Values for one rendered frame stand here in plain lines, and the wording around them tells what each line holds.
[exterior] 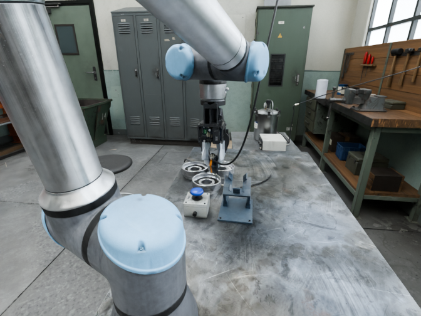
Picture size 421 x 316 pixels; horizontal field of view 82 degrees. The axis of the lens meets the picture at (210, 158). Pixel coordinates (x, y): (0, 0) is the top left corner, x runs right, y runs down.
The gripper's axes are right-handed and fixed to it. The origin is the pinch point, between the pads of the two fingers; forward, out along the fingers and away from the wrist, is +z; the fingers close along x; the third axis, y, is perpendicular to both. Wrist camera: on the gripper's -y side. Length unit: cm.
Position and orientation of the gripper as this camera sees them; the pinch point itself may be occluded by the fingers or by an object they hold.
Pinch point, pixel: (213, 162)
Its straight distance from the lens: 77.3
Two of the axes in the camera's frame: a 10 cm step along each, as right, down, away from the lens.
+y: -1.7, 3.6, -9.2
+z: 0.0, 9.3, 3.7
